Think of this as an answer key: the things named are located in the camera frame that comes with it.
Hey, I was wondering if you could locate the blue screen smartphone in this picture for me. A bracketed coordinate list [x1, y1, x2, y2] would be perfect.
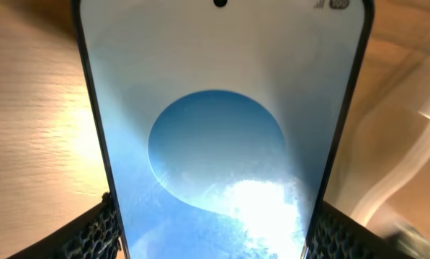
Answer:
[72, 0, 375, 259]

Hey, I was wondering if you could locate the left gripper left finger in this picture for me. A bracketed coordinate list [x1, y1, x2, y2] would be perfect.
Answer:
[9, 193, 122, 259]

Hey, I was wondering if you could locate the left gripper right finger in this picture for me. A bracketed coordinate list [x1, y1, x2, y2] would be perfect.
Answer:
[306, 202, 411, 259]

